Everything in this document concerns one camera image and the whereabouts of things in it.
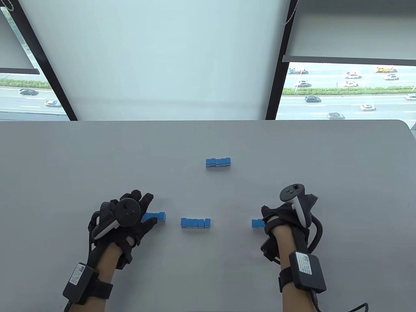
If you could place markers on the person's left hand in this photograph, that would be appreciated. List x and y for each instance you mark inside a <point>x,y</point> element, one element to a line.
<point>143,227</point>

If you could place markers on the person's right hand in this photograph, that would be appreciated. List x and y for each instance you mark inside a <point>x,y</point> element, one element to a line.
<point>282,216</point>

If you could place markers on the blue mahjong tile wall row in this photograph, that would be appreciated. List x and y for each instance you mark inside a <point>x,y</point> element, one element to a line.
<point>256,223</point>
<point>195,223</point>
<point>156,216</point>
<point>217,162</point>

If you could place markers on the person's right forearm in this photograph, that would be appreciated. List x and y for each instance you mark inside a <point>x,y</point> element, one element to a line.
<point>286,242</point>

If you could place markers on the green roadside hedge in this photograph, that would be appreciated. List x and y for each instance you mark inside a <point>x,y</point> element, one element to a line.
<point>19,84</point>
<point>341,91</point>

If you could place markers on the wide white roller blind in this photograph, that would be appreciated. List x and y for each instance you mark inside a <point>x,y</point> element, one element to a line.
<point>162,58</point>

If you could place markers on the grey roller blind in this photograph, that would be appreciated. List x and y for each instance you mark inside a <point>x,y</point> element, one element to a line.
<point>9,55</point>
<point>351,29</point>

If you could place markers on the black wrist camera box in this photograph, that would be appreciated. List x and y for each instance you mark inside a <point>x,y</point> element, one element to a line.
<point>307,271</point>
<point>81,282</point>

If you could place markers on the black window frame post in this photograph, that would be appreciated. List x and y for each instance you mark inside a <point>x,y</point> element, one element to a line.
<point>279,71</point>
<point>45,65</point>

